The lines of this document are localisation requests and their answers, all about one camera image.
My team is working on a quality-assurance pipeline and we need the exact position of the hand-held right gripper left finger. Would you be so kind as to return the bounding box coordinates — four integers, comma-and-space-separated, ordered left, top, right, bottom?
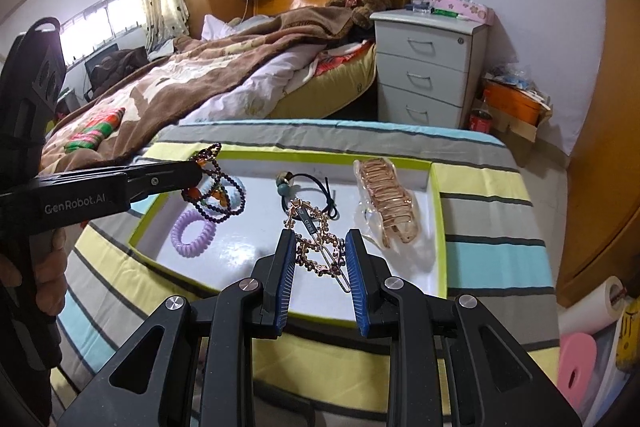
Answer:
57, 228, 300, 427

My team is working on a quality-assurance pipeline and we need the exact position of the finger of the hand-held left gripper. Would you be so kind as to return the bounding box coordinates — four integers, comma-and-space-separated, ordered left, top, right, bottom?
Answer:
125, 158, 205, 202

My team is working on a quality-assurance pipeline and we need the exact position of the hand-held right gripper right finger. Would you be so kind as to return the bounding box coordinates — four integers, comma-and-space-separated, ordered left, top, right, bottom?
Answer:
344, 228, 583, 427

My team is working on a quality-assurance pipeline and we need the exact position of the green cardboard tray box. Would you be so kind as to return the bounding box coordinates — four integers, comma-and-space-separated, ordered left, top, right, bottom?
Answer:
127, 142, 448, 328

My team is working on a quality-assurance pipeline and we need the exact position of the purple spiral hair tie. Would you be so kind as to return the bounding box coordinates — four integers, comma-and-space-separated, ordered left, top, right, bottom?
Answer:
171, 208, 217, 247

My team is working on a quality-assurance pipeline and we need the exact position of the dark beaded bracelet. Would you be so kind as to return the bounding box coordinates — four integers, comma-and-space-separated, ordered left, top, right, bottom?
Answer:
181, 143, 247, 223

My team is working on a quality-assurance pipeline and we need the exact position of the rhinestone hair clip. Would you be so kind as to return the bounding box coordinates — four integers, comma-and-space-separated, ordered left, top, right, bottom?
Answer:
282, 202, 353, 293

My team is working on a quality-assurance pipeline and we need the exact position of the rose gold hair claw clip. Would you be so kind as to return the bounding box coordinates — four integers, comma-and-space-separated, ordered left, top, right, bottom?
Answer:
352, 158, 421, 250

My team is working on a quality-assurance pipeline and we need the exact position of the black hair tie with bead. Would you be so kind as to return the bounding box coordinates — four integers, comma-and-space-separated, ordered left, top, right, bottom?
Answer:
275, 172, 338, 220

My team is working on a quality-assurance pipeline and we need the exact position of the person's left hand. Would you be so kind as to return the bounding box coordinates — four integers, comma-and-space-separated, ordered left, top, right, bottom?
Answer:
0, 227, 68, 320

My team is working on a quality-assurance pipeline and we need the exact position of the brown patterned blanket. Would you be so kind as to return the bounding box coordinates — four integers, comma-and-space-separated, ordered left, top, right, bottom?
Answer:
37, 4, 358, 175

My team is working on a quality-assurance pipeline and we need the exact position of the white quilt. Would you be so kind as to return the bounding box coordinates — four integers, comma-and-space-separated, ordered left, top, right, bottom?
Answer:
200, 42, 326, 128

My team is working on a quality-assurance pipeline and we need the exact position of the striped bed sheet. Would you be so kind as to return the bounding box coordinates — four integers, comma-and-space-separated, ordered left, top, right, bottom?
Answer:
50, 119, 561, 427

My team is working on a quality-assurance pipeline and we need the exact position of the white pillow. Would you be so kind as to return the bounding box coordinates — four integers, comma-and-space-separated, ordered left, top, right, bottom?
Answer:
200, 13, 241, 40

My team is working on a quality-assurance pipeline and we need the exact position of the window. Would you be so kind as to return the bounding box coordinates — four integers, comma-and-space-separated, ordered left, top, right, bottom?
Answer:
57, 0, 146, 62

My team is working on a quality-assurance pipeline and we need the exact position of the red patterned cushion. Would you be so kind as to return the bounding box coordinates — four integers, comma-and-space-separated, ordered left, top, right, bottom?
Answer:
307, 42, 376, 82

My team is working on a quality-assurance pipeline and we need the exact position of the white nightstand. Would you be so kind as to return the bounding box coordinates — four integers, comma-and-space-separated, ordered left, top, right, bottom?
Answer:
370, 9, 490, 130

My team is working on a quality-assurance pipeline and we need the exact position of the white paper roll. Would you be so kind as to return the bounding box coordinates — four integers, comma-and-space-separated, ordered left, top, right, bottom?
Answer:
557, 276, 626, 338

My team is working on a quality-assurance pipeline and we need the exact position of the pink foam roll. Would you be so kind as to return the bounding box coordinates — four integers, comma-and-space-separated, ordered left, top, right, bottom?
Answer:
557, 332, 606, 410

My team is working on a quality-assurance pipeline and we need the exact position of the orange box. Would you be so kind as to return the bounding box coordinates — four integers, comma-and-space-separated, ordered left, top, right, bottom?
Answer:
482, 82, 546, 128

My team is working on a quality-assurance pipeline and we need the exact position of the yellow box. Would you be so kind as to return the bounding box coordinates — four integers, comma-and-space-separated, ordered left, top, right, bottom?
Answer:
615, 302, 640, 373

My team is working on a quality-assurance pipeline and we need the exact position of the pink flowered tissue box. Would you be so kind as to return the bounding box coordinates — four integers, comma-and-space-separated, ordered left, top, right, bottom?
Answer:
432, 0, 496, 25

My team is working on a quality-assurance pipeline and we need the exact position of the wooden wardrobe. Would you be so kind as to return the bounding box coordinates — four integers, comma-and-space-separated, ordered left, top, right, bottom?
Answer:
555, 0, 640, 308

